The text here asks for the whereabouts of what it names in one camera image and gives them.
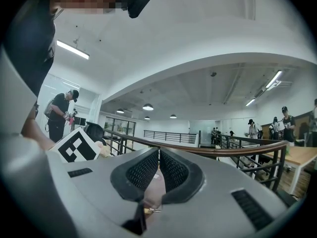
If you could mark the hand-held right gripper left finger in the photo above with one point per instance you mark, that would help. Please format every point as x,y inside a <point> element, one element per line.
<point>99,182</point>

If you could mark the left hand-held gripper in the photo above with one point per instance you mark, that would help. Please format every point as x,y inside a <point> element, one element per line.
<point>77,145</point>

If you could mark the wooden handrail black railing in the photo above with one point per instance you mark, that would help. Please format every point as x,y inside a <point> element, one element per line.
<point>223,152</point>

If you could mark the wooden table white legs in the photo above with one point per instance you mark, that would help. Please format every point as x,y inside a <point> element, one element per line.
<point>299,155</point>

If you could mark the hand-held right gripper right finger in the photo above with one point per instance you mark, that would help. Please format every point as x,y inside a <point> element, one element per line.
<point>213,182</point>

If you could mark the person's left forearm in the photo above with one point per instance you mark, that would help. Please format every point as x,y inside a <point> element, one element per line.
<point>37,133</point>

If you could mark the black metal balcony railing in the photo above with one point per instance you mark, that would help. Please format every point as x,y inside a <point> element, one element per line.
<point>171,136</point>

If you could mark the long ceiling tube light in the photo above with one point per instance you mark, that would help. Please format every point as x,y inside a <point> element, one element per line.
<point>273,79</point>
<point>73,49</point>
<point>250,102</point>

